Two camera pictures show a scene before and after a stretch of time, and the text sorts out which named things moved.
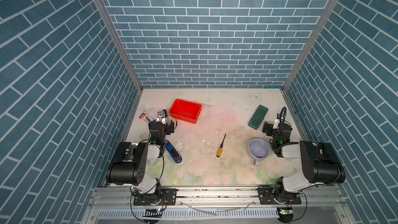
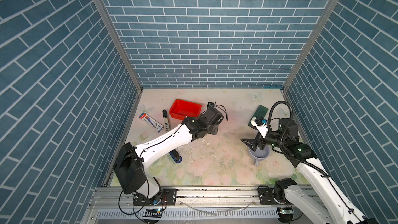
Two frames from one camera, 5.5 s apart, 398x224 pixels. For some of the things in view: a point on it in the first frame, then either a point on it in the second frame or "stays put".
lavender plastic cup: [258, 149] stays put
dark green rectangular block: [258, 117] stays put
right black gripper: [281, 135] to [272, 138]
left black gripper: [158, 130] to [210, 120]
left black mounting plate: [168, 197] stays put
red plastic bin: [186, 111] stays put
